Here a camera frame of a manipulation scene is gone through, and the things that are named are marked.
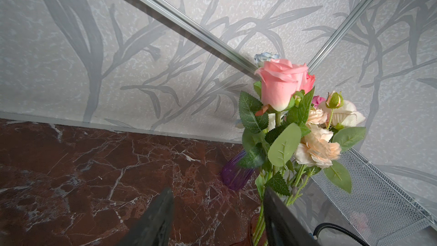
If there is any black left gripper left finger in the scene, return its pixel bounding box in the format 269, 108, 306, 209
117, 187, 174, 246

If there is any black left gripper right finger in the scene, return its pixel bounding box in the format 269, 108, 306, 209
263, 187, 319, 246

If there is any blue purple glass vase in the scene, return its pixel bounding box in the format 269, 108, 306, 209
220, 150, 255, 191

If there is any light pink rosebud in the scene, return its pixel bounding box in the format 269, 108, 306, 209
238, 59, 313, 195

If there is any small magenta rose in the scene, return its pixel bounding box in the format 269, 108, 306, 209
312, 96, 326, 108

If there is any large salmon rose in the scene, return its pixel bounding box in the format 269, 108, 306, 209
301, 74, 315, 94

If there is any white blue rose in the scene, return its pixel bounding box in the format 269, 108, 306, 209
235, 113, 275, 133
254, 52, 280, 67

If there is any red glass vase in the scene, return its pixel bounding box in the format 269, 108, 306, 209
231, 213, 269, 246

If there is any peach rose spray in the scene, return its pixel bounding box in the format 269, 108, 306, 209
285, 92, 345, 206

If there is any peach cream rose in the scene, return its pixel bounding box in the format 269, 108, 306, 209
318, 100, 366, 151

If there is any white wire basket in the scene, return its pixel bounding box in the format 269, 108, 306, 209
313, 148, 436, 246

